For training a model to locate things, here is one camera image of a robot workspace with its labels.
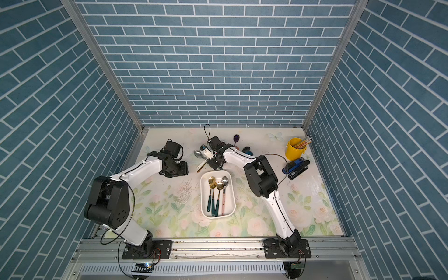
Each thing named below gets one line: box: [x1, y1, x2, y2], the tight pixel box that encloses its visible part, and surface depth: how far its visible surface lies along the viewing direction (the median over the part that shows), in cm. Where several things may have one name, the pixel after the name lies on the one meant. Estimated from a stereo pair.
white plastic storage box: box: [200, 170, 236, 220], surface depth 90 cm
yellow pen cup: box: [285, 137, 307, 161], surface depth 101 cm
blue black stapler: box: [282, 156, 311, 181], surface depth 100 cm
